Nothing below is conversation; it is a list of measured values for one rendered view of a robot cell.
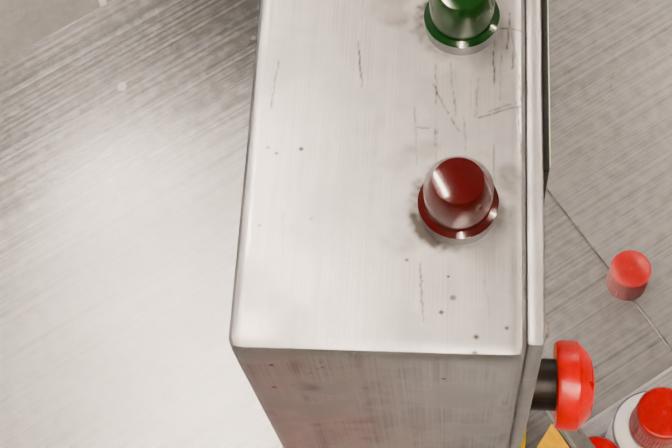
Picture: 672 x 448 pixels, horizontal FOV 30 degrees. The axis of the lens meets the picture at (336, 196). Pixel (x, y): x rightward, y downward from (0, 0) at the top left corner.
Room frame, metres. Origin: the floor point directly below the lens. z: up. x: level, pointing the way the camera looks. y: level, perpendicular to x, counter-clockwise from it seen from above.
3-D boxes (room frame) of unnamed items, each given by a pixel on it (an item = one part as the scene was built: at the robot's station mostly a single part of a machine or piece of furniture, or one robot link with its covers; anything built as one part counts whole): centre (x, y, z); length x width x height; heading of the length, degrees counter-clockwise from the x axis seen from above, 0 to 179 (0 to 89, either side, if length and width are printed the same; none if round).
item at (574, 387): (0.14, -0.08, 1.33); 0.04 x 0.03 x 0.04; 166
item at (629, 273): (0.34, -0.23, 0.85); 0.03 x 0.03 x 0.03
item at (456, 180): (0.16, -0.04, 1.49); 0.03 x 0.03 x 0.02
